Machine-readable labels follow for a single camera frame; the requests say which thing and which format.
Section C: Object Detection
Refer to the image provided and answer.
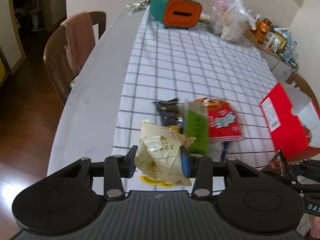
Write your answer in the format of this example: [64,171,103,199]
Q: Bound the green snack packet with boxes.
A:
[183,101,209,155]

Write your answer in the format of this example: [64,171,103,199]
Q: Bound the orange green tissue box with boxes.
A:
[150,0,202,29]

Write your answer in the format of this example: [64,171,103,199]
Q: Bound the dark red snack packet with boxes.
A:
[261,148,298,185]

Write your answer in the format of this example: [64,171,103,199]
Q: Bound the red cardboard box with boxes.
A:
[260,82,319,162]

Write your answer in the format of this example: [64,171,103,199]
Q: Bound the black sesame snack packet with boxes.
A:
[152,98,184,128]

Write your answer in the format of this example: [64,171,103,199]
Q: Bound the right wooden chair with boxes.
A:
[286,72,319,111]

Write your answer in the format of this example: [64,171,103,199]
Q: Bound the white side cabinet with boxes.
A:
[243,28,296,81]

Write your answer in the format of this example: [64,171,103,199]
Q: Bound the red Korean snack bag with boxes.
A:
[196,98,244,142]

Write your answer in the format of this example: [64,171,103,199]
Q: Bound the clear plastic bag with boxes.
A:
[208,0,257,43]

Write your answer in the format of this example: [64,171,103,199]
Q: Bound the pink cloth on chair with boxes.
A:
[61,12,95,76]

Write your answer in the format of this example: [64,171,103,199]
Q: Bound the white checkered tablecloth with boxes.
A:
[94,6,313,238]

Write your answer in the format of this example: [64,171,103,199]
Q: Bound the wooden chair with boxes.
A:
[286,72,319,111]
[43,11,106,104]

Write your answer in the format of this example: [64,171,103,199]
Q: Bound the beige snack bag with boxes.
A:
[134,119,195,186]

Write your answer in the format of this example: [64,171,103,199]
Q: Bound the grey white snack packet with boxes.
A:
[208,141,231,162]

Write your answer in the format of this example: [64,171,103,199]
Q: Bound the left wooden chair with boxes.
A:
[43,11,106,104]

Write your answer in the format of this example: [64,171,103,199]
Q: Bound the yellow snack packet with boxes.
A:
[138,175,175,188]

